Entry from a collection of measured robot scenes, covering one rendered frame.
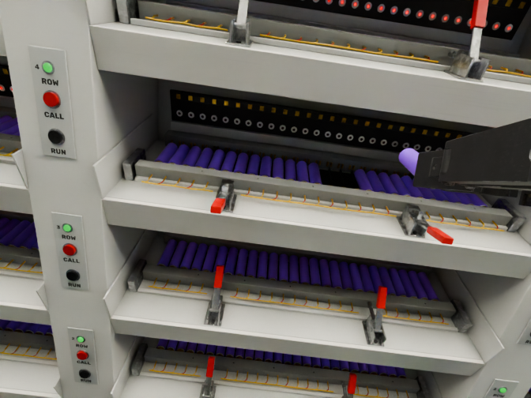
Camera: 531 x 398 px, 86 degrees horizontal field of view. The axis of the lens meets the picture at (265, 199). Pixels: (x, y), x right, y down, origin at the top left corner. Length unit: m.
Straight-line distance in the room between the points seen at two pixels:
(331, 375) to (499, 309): 0.33
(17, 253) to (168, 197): 0.32
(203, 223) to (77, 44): 0.25
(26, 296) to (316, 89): 0.54
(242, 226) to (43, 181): 0.26
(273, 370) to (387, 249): 0.36
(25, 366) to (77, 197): 0.42
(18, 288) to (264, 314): 0.40
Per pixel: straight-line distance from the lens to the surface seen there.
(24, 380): 0.76
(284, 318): 0.52
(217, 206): 0.32
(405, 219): 0.45
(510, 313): 0.59
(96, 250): 0.47
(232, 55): 0.35
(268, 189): 0.42
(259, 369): 0.66
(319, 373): 0.68
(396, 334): 0.58
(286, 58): 0.35
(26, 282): 0.63
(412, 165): 0.31
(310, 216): 0.40
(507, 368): 0.66
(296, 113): 0.51
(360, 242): 0.42
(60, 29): 0.42
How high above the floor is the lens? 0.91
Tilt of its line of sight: 20 degrees down
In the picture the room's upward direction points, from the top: 8 degrees clockwise
